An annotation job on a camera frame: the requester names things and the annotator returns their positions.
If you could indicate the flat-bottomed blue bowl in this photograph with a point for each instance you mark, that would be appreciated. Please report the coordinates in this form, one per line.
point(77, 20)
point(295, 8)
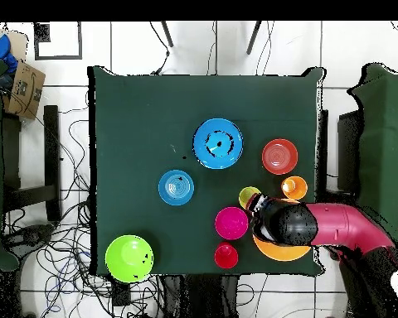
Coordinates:
point(185, 195)

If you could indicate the large blue bowl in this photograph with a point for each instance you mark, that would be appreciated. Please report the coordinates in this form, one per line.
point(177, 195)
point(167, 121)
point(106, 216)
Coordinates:
point(202, 155)

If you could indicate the green bowl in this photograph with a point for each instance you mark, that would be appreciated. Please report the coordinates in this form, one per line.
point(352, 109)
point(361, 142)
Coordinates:
point(122, 261)

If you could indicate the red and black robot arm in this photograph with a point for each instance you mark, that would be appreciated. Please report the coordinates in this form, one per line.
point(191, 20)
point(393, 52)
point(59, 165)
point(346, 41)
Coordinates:
point(335, 225)

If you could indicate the pale yellow cup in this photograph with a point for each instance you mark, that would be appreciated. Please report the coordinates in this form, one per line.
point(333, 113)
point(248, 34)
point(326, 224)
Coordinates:
point(245, 197)

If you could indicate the magenta bowl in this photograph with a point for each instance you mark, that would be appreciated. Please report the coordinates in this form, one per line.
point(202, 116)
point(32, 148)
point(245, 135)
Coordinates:
point(231, 223)

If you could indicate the amber yellow cup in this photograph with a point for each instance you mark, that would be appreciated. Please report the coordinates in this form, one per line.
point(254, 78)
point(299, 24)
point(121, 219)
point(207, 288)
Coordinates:
point(300, 190)

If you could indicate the orange bowl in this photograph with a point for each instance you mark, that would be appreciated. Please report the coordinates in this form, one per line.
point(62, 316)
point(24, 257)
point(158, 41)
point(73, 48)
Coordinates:
point(280, 156)

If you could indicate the large yellow bowl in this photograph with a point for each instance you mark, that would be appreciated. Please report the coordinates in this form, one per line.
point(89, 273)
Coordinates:
point(278, 253)

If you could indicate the red cup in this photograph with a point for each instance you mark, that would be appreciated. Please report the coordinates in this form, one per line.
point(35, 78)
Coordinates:
point(226, 260)

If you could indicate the dark green tablecloth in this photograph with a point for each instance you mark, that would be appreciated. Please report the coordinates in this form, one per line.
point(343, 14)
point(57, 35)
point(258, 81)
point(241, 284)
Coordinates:
point(146, 106)

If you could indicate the cardboard box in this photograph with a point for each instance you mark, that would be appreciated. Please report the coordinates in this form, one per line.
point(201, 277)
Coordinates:
point(25, 92)

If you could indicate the blue cloth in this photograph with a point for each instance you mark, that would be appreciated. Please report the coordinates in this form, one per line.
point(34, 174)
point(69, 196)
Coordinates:
point(1, 53)

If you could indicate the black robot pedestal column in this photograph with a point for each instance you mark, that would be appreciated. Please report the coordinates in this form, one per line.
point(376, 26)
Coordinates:
point(202, 298)

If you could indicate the black stool frame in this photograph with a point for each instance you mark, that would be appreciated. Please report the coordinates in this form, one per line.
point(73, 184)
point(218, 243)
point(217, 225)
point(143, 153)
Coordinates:
point(51, 149)

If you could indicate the black pedestal foot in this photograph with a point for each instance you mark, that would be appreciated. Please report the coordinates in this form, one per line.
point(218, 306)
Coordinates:
point(30, 237)

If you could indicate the grey square frame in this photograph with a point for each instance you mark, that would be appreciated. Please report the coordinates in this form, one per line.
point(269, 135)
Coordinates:
point(58, 58)

